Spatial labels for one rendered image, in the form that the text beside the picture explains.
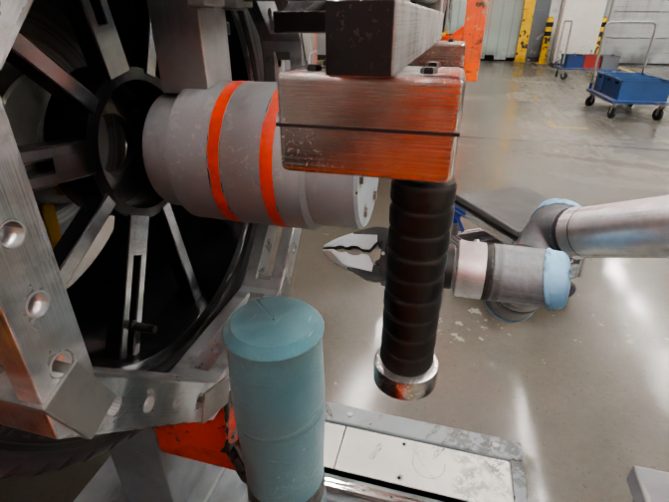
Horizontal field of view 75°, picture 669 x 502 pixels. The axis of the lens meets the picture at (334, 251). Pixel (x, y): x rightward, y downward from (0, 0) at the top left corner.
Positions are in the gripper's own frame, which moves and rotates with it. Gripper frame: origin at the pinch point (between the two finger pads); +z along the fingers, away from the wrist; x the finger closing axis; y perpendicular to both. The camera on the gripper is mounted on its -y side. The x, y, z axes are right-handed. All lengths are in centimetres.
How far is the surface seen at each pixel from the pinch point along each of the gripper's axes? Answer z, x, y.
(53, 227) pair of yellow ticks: 29.9, -8.6, -23.3
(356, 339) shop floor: 6, -6, 84
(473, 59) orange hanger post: -27, 244, 237
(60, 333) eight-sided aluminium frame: 4.3, -20.5, -44.0
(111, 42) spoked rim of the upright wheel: 14.7, 6.0, -38.8
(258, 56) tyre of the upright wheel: 12.6, 24.1, -16.3
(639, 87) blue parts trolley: -204, 330, 373
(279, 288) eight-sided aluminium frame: 4.5, -9.2, -7.1
